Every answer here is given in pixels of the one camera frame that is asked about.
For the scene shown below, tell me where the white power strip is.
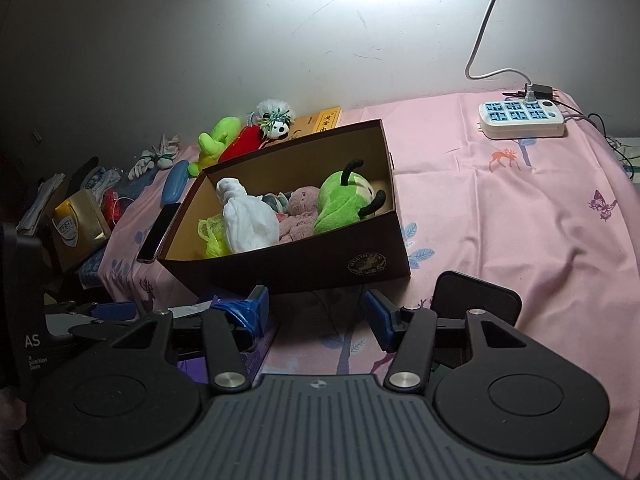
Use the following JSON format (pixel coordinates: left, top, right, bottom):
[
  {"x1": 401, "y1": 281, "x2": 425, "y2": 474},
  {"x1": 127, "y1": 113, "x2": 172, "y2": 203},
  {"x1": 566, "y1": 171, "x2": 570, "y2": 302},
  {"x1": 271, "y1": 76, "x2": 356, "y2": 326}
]
[{"x1": 479, "y1": 99, "x2": 567, "y2": 140}]

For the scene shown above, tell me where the black charger plug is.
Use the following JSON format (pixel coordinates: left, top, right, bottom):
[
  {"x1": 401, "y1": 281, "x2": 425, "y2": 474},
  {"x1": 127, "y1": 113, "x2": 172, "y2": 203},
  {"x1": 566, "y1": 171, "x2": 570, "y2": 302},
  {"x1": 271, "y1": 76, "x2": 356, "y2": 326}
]
[{"x1": 502, "y1": 82, "x2": 557, "y2": 103}]

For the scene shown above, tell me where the white sock bundle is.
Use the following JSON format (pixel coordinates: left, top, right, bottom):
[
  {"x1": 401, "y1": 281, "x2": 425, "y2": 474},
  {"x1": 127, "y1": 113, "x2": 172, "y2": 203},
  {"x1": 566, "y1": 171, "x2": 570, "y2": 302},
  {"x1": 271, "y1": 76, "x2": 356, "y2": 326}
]
[
  {"x1": 127, "y1": 152, "x2": 161, "y2": 181},
  {"x1": 150, "y1": 134, "x2": 181, "y2": 166}
]

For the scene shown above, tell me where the white knotted cloth ball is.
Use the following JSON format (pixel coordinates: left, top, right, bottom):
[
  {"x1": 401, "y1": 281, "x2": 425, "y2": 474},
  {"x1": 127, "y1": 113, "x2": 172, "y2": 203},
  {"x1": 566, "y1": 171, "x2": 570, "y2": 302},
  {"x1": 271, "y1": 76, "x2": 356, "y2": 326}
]
[{"x1": 216, "y1": 177, "x2": 248, "y2": 206}]

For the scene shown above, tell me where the green plush with black antennae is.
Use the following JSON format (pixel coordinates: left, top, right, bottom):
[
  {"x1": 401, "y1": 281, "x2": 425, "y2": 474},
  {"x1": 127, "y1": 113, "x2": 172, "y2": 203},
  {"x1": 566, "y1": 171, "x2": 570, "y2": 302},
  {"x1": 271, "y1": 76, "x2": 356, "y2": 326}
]
[{"x1": 312, "y1": 159, "x2": 388, "y2": 235}]

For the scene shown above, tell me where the brown cardboard box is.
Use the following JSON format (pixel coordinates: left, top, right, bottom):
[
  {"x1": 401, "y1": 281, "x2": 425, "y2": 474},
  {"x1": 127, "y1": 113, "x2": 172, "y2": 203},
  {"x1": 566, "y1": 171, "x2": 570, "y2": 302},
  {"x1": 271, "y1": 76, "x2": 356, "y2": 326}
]
[{"x1": 156, "y1": 119, "x2": 412, "y2": 297}]

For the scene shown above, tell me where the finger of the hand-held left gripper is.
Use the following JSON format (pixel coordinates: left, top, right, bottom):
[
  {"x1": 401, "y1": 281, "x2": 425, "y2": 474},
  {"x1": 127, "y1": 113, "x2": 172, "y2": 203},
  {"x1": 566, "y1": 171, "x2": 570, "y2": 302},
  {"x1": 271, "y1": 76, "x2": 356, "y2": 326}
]
[{"x1": 65, "y1": 301, "x2": 138, "y2": 341}]

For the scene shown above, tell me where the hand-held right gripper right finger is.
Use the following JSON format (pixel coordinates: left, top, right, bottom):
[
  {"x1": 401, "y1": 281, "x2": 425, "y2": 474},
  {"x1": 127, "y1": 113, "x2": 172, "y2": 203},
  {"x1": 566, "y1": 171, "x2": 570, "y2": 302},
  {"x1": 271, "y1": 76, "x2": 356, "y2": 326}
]
[{"x1": 363, "y1": 289, "x2": 538, "y2": 392}]

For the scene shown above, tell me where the black smartphone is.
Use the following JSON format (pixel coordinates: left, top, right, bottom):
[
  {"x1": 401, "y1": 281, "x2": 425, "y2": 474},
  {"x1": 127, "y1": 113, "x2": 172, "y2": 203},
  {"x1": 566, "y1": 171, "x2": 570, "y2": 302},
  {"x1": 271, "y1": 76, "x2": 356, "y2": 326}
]
[{"x1": 136, "y1": 202, "x2": 182, "y2": 264}]

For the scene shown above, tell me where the grey knotted sock ball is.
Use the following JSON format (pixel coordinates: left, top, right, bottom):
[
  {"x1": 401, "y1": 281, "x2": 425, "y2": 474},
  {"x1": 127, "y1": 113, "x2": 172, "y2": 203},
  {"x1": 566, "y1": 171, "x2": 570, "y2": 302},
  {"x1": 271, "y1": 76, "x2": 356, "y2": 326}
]
[{"x1": 260, "y1": 191, "x2": 293, "y2": 216}]

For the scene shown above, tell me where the pink printed bedsheet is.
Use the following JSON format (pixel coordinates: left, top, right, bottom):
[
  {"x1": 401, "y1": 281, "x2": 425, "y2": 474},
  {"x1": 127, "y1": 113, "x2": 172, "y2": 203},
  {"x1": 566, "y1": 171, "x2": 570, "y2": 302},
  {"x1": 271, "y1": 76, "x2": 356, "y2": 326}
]
[{"x1": 97, "y1": 91, "x2": 640, "y2": 461}]

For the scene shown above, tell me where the neon green plush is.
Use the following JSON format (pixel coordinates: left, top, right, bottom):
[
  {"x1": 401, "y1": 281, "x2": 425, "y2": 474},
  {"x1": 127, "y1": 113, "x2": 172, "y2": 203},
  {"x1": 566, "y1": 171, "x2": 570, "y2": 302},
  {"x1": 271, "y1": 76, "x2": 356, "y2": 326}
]
[{"x1": 187, "y1": 116, "x2": 242, "y2": 177}]

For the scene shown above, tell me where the stack of papers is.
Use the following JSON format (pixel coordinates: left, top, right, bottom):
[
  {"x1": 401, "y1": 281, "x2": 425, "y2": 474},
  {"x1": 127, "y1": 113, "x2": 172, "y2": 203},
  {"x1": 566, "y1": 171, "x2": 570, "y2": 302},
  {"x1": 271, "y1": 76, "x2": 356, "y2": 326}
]
[{"x1": 17, "y1": 172, "x2": 66, "y2": 236}]

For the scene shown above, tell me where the purple tissue pack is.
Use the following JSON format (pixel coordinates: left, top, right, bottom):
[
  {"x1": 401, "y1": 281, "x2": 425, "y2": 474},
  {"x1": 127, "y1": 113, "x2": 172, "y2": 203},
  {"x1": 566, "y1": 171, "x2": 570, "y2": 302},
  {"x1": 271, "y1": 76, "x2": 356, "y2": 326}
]
[{"x1": 172, "y1": 295, "x2": 281, "y2": 386}]

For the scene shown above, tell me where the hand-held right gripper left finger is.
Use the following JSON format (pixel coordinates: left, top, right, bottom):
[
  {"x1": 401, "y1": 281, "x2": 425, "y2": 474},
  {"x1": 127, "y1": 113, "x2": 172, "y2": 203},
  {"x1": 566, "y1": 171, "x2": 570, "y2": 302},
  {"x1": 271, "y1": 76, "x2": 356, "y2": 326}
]
[{"x1": 110, "y1": 285, "x2": 273, "y2": 395}]

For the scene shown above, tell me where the white power cable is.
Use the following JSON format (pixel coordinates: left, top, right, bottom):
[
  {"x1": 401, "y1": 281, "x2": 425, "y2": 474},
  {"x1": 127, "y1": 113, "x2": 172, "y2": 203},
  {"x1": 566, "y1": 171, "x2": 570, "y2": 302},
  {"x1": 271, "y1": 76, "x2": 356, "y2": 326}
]
[{"x1": 465, "y1": 0, "x2": 533, "y2": 93}]

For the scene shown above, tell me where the gold box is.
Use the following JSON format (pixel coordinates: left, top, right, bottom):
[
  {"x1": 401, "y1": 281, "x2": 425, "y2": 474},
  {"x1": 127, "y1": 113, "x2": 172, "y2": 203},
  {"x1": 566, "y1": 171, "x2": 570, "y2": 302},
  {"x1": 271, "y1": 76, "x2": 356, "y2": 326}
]
[{"x1": 52, "y1": 189, "x2": 112, "y2": 271}]

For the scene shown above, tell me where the green phone stand black plate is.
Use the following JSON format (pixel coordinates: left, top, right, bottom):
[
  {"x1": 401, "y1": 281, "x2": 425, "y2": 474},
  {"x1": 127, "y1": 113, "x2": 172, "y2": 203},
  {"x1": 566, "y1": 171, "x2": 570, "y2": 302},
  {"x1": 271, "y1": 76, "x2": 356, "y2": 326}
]
[{"x1": 430, "y1": 271, "x2": 523, "y2": 376}]

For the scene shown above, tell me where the blue glasses case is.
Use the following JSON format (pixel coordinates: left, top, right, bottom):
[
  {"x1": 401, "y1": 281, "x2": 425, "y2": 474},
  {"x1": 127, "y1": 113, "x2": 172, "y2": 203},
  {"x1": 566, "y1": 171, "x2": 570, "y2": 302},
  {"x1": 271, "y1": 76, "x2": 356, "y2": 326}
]
[{"x1": 164, "y1": 159, "x2": 190, "y2": 207}]

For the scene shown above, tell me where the light blue white towel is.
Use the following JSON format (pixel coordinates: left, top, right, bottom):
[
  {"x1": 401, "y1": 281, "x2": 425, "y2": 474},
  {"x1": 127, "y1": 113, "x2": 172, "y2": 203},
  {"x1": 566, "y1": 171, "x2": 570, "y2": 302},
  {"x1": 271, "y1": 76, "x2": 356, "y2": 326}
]
[{"x1": 220, "y1": 195, "x2": 281, "y2": 256}]

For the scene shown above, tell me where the flat yellow box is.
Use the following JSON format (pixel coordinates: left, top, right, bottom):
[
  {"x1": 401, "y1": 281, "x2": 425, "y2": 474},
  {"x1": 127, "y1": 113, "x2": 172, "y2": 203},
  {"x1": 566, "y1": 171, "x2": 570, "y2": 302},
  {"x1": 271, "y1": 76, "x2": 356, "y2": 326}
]
[{"x1": 292, "y1": 106, "x2": 343, "y2": 137}]

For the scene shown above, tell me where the white panda plush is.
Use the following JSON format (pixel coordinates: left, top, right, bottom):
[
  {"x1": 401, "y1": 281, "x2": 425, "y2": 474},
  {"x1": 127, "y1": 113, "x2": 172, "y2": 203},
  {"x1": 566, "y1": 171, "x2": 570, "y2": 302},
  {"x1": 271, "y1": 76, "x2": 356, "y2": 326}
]
[{"x1": 244, "y1": 99, "x2": 296, "y2": 141}]

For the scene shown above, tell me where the pink plush bear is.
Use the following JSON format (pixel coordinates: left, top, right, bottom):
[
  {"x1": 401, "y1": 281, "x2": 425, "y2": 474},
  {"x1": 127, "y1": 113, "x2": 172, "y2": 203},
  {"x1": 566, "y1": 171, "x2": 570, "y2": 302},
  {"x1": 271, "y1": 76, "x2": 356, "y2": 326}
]
[{"x1": 277, "y1": 186, "x2": 321, "y2": 246}]

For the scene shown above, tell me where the red plush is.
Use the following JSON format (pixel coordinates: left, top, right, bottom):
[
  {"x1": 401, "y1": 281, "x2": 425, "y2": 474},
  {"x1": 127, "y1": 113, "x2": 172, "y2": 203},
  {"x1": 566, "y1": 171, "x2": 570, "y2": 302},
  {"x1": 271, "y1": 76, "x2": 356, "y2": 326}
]
[{"x1": 218, "y1": 125, "x2": 266, "y2": 163}]

